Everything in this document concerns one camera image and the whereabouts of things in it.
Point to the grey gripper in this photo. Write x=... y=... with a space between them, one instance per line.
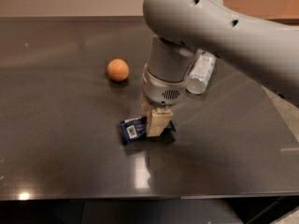
x=159 y=92

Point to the blue rxbar wrapper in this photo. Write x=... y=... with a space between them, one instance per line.
x=133 y=129

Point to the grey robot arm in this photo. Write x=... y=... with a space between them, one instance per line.
x=264 y=50

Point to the orange ball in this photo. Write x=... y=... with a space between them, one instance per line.
x=118 y=70

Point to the clear plastic water bottle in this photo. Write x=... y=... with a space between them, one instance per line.
x=201 y=73

